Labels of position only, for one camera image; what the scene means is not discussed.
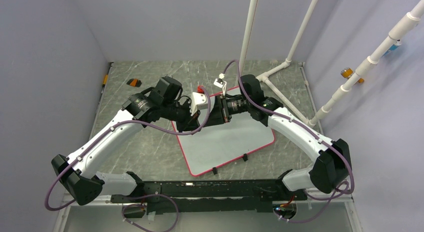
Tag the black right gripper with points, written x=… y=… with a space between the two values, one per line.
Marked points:
x=218 y=115

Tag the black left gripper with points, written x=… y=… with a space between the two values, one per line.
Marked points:
x=190 y=124

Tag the pink framed whiteboard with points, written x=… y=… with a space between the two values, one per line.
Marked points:
x=216 y=146

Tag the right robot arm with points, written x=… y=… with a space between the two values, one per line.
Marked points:
x=331 y=161

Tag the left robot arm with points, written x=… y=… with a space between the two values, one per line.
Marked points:
x=156 y=107

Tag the orange black tool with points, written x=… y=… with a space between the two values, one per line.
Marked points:
x=134 y=82

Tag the yellow black screwdriver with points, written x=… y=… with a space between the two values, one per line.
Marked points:
x=105 y=78

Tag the white PVC pipe right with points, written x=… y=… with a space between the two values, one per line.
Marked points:
x=408 y=22

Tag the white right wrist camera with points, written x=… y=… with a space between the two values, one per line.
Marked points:
x=221 y=83

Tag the white PVC pipe frame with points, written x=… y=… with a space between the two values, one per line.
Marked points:
x=265 y=76

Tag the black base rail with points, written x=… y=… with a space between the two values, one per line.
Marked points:
x=260 y=195

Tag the orange wall knob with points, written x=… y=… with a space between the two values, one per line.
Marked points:
x=347 y=73

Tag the blue wall clip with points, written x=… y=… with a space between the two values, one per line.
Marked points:
x=393 y=47

